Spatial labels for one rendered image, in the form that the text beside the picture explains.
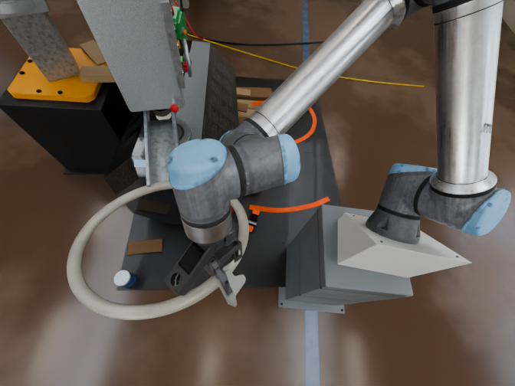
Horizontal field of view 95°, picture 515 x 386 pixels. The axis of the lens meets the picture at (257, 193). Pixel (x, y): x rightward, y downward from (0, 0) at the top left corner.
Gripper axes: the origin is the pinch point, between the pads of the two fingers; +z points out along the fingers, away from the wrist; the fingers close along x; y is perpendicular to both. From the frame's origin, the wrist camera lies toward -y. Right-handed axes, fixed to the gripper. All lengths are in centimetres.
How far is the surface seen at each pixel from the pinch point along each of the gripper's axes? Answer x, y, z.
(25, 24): 164, 10, -42
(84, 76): 161, 25, -15
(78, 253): 31.6, -19.7, -2.3
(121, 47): 63, 18, -42
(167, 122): 68, 29, -12
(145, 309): 4.5, -13.9, -2.9
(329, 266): -10, 52, 38
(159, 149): 59, 19, -7
